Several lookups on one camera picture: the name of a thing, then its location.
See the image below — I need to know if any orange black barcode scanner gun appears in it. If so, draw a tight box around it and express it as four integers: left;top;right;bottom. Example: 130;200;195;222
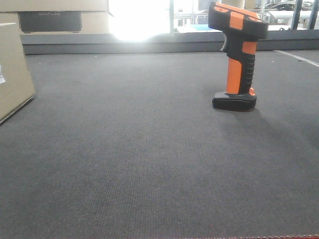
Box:
208;2;269;111

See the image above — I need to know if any brown cardboard package box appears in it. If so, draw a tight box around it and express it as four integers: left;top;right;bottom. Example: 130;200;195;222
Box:
0;23;35;123

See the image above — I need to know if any large cardboard box with print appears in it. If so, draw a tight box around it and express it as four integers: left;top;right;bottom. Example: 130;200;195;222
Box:
0;0;110;35

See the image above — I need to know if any grey conveyor side rail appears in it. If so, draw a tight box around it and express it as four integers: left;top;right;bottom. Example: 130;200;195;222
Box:
20;29;319;55

